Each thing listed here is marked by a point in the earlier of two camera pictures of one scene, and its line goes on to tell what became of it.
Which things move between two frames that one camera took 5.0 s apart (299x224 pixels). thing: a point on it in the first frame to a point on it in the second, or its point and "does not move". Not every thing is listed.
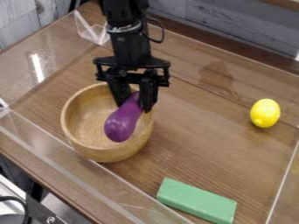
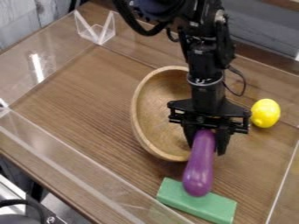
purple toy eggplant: x=121 y=121 to x=197 y=177
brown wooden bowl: x=85 y=111 to x=161 y=138
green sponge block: x=196 y=200 does not move
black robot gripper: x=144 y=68 to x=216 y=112
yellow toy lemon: x=266 y=113 does not move
